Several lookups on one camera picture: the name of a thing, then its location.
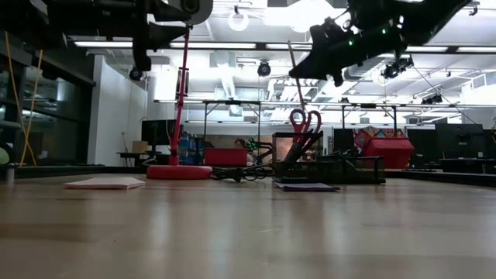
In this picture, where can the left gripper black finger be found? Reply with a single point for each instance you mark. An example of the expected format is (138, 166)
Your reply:
(166, 9)
(162, 35)

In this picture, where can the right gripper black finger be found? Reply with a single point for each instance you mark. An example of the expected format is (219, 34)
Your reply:
(317, 59)
(314, 72)

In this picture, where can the orange pencil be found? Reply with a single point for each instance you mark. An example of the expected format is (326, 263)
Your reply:
(299, 89)

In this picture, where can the black pen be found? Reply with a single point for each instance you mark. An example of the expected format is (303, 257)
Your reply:
(306, 145)
(314, 138)

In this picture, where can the purple sticky note pad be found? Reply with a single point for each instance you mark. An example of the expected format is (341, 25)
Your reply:
(306, 187)

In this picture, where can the black background robot arm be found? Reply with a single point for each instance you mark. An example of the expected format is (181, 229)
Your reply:
(263, 146)

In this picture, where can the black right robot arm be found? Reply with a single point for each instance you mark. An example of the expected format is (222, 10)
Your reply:
(418, 19)

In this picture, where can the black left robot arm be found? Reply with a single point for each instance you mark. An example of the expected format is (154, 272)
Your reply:
(77, 19)

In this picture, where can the black mesh desk organizer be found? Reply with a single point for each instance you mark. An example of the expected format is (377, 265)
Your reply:
(348, 170)

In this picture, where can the ceiling light strip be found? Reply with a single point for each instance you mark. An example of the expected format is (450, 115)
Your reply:
(104, 44)
(472, 49)
(426, 49)

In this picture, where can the black ceiling spotlight cluster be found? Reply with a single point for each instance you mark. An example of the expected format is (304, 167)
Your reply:
(397, 69)

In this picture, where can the person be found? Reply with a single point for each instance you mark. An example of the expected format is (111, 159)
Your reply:
(240, 144)

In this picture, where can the red storage bin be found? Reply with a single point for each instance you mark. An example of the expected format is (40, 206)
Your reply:
(226, 157)
(389, 153)

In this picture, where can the brown cardboard box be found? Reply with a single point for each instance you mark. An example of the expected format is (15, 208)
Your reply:
(140, 147)

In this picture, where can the blue storage bins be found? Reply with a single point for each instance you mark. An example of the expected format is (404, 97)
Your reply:
(191, 152)

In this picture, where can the large black computer monitor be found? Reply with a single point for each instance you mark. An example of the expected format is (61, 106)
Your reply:
(459, 140)

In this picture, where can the red desk lamp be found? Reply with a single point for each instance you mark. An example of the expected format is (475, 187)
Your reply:
(178, 171)

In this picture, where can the pink sticky note pad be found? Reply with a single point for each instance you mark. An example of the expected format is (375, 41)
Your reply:
(104, 183)

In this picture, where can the dark background desk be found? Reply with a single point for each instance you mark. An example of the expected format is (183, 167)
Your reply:
(465, 164)

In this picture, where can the small green round object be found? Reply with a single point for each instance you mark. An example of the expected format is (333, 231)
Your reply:
(4, 156)

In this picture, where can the black background rig frame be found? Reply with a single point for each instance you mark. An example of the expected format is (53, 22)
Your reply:
(232, 102)
(368, 105)

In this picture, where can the colourful patterned wall hanging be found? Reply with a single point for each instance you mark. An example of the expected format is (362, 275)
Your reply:
(366, 131)

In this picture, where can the small grey post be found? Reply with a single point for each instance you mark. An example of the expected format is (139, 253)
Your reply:
(10, 174)

